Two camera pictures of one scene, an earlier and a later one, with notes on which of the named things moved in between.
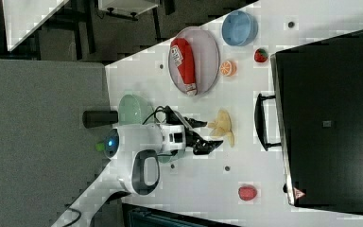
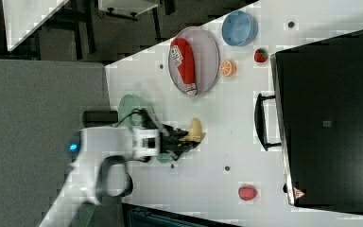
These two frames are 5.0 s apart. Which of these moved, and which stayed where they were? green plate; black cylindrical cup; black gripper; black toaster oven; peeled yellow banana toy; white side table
Moved: peeled yellow banana toy; black gripper
Stayed: green plate; black toaster oven; white side table; black cylindrical cup
